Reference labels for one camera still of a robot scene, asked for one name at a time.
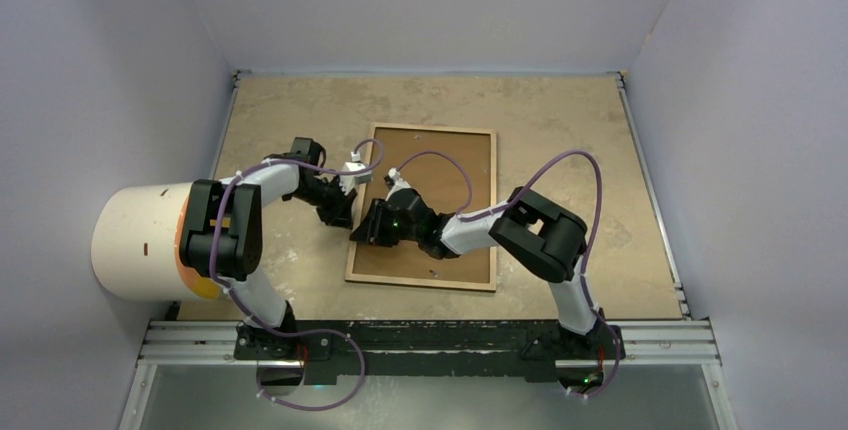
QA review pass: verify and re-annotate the white cylinder orange lid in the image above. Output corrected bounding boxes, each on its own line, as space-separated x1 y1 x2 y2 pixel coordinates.
90 183 221 302

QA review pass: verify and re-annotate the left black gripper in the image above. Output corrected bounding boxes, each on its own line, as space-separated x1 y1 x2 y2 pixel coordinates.
289 174 357 229

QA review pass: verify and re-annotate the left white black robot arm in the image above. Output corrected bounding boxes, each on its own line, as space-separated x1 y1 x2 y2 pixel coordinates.
177 137 372 359

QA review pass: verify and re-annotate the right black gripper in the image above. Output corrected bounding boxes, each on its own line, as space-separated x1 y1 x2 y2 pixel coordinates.
353 197 423 247

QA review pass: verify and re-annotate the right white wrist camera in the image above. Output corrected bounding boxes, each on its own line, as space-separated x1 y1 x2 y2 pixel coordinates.
383 168 410 194

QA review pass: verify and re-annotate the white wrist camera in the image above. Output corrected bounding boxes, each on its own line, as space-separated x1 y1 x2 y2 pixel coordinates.
339 161 373 194
383 168 410 194

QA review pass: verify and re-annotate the brown cardboard backing board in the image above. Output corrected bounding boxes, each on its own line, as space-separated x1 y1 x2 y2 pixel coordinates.
351 127 493 284

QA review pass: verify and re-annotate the black wooden picture frame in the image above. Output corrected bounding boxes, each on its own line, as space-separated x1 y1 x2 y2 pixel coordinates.
344 122 498 293

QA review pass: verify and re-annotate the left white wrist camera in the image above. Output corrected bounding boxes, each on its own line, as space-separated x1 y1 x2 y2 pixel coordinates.
339 161 373 194

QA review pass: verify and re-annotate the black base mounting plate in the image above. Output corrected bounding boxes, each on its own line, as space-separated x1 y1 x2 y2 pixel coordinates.
234 319 625 388

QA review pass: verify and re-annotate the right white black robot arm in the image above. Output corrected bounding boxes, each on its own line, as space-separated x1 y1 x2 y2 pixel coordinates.
350 187 601 357

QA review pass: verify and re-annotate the aluminium rail frame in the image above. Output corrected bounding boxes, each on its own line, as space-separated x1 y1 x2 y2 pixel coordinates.
124 73 736 429

